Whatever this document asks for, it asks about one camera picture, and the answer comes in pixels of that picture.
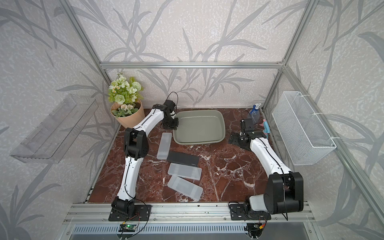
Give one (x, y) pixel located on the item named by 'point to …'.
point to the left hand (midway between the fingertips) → (176, 127)
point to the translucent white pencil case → (164, 146)
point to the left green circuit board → (127, 228)
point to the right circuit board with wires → (255, 229)
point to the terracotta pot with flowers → (125, 97)
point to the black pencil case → (182, 158)
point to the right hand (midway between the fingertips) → (236, 140)
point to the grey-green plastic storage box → (194, 127)
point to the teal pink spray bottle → (266, 128)
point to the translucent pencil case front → (185, 187)
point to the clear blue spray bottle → (255, 114)
